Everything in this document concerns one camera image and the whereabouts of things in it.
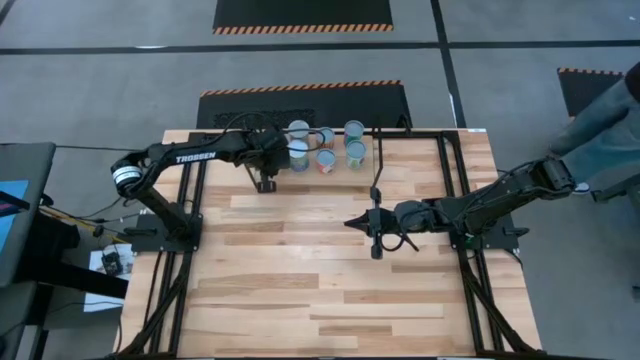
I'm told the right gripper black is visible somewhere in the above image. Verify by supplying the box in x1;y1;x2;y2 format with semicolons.
343;199;440;261

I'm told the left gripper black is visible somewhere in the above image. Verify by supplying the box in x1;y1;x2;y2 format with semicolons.
251;126;326;180

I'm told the orange dark-spotted can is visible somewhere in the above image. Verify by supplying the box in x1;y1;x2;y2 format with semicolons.
315;126;337;150

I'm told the blue cherry can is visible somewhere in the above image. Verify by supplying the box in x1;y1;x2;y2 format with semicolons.
288;138;311;174

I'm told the orange circle-pattern can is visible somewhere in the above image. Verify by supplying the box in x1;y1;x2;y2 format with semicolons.
315;148;338;175

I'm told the pink and green can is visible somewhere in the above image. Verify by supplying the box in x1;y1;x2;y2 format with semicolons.
343;119;366;146

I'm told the white vegetable can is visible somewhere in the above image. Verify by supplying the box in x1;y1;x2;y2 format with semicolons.
345;139;368;170

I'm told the black hazard-striped floor mat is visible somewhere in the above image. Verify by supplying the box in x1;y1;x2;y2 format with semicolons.
196;79;414;130
556;67;626;117
212;0;395;35

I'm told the black floor tape line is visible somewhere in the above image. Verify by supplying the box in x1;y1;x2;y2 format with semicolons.
0;40;640;55
430;0;467;129

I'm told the small black device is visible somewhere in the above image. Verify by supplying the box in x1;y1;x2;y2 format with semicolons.
101;252;124;275

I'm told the person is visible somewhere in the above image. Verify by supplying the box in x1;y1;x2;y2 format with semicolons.
547;59;640;201

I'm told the white paper sheet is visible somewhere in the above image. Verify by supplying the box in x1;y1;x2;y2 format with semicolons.
83;244;135;314

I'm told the grey side desk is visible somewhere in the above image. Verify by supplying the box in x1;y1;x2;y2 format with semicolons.
0;142;57;289

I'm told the blue screen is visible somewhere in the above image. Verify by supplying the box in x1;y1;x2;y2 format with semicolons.
0;179;30;254

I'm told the black cable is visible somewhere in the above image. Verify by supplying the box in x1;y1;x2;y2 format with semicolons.
379;232;422;254
219;110;281;137

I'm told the black aluminium table frame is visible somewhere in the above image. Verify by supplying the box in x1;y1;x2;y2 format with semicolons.
117;128;546;360

